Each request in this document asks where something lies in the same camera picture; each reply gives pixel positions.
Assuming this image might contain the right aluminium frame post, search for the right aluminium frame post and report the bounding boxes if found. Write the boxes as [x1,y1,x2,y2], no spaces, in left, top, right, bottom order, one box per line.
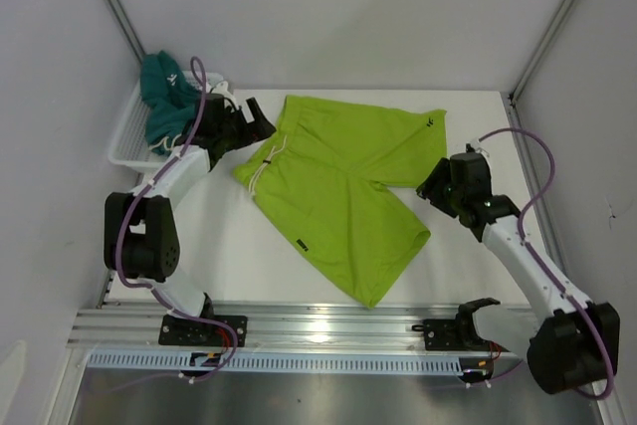
[508,0,579,106]

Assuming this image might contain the lime green shorts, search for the lime green shorts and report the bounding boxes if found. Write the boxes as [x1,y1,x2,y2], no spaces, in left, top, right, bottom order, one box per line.
[233,95,447,309]

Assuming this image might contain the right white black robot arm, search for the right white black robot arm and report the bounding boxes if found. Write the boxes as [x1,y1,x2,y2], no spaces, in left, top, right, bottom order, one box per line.
[417,151,620,394]

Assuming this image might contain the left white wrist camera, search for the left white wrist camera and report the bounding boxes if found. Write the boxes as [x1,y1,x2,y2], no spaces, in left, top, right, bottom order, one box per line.
[207,81,237,103]

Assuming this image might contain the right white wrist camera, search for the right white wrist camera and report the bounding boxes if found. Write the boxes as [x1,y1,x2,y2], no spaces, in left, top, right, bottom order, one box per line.
[466,141,490,158]

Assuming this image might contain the teal green shorts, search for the teal green shorts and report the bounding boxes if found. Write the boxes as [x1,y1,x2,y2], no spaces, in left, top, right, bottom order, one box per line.
[139,51,201,156]

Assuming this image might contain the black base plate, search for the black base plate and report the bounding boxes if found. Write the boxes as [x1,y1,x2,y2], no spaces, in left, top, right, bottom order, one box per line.
[158,315,248,348]
[410,319,484,351]

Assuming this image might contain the white slotted cable duct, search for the white slotted cable duct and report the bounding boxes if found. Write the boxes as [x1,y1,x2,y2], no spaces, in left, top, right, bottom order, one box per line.
[87,349,490,377]

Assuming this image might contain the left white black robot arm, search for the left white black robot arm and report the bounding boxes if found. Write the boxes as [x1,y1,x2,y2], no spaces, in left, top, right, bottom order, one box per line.
[104,94,276,345]

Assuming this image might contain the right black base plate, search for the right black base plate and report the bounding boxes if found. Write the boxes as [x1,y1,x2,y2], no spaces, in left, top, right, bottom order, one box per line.
[410,319,484,351]

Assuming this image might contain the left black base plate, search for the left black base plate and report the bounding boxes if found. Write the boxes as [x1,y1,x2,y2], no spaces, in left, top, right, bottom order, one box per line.
[158,315,248,348]

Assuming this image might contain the aluminium mounting rail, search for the aluminium mounting rail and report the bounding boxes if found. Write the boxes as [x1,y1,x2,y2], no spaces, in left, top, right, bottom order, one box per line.
[67,301,457,355]

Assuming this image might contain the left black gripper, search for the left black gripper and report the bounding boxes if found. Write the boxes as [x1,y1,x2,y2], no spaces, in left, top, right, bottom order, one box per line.
[218,99,275,153]

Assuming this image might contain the aluminium frame post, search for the aluminium frame post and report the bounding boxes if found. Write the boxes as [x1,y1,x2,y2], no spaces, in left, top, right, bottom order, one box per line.
[508,0,579,106]
[77,0,150,64]

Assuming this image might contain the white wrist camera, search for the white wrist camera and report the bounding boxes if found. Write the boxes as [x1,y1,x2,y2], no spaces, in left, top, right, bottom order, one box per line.
[207,81,237,103]
[466,141,490,158]

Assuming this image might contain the left aluminium frame post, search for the left aluminium frame post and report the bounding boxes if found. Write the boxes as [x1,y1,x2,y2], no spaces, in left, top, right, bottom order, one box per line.
[77,0,150,64]

